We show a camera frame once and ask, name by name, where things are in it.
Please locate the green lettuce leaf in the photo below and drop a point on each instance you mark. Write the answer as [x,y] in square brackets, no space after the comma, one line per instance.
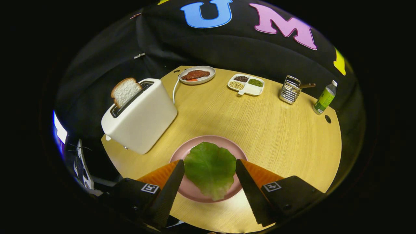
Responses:
[209,169]

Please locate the black backdrop cloth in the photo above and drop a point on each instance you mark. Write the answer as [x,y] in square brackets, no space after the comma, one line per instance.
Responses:
[227,48]

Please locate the bright white screen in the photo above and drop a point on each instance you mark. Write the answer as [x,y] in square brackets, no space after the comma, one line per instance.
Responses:
[60,130]

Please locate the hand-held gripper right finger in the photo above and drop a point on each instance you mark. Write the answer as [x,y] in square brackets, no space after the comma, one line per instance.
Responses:
[252,195]

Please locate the small oval white plate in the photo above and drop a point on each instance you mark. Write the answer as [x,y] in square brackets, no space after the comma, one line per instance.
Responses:
[201,82]

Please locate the divided white bean dish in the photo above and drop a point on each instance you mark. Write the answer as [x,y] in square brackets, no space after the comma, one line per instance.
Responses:
[255,90]

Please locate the round pink plate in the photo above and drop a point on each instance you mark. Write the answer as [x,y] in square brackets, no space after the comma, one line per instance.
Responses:
[182,151]

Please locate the red clip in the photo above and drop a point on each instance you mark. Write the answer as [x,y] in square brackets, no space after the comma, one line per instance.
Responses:
[135,15]

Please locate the white bread slice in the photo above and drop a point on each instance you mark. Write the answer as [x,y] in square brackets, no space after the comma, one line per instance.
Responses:
[125,91]

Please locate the silver clip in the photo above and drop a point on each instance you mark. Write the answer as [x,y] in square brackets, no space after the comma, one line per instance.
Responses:
[139,55]

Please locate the white toaster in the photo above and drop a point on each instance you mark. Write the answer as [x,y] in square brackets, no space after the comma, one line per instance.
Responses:
[143,120]

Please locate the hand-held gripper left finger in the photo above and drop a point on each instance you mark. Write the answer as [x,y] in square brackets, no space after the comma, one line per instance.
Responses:
[169,198]

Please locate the brown meat slice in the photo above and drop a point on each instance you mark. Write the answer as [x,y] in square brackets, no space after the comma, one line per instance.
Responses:
[195,74]

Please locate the green label plastic bottle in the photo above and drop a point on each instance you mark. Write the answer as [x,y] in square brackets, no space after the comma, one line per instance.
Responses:
[324,99]

